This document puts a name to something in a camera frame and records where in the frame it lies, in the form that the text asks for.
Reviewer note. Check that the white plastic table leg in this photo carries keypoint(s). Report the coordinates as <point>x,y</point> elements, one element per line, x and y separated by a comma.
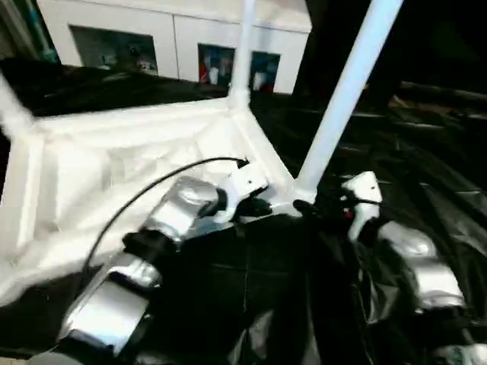
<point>245,45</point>
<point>13,106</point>
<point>350,95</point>

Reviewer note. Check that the white plastic table top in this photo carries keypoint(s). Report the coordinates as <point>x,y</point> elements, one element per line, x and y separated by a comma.
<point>114,159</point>

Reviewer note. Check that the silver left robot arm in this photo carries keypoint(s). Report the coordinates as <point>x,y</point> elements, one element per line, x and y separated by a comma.
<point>175,213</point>

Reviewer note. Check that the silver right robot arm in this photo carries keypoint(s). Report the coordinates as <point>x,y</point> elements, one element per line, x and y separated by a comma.
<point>426,258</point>

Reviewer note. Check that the black table mat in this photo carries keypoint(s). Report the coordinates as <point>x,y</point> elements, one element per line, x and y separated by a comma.
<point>399,152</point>

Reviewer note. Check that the white glass-door cabinet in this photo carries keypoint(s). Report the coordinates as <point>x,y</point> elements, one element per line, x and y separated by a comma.
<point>171,23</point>

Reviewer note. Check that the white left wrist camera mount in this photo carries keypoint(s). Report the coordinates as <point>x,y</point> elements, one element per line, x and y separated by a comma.
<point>243,182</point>

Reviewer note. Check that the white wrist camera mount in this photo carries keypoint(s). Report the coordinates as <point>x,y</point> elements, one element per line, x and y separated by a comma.
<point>243,182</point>
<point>365,190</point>

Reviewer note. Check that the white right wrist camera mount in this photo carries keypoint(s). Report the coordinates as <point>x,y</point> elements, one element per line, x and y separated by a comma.
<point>365,190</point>

